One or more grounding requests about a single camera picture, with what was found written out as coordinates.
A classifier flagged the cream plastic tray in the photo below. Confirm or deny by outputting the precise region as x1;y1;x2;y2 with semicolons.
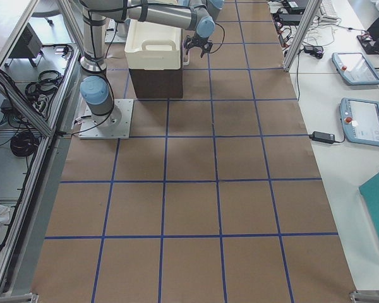
124;20;181;70

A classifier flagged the lower teach pendant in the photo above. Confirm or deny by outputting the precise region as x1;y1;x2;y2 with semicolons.
339;98;379;146

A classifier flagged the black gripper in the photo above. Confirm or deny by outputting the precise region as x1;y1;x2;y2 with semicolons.
184;34;213;59

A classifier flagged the teach pendant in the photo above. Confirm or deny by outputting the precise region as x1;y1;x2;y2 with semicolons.
339;98;379;146
332;52;379;86

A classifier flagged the black power adapter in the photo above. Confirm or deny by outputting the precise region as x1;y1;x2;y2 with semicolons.
309;131;335;144

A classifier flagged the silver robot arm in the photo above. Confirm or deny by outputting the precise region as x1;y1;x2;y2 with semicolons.
80;1;224;131

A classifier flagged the dark brown wooden drawer cabinet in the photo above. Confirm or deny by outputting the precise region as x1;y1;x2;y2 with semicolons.
129;68;183;99

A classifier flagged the upper teach pendant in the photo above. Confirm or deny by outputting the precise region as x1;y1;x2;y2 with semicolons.
332;52;379;86

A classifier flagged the aluminium frame post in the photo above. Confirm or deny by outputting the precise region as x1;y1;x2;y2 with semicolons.
282;0;322;72

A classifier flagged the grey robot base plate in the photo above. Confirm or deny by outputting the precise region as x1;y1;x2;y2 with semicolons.
78;99;134;140

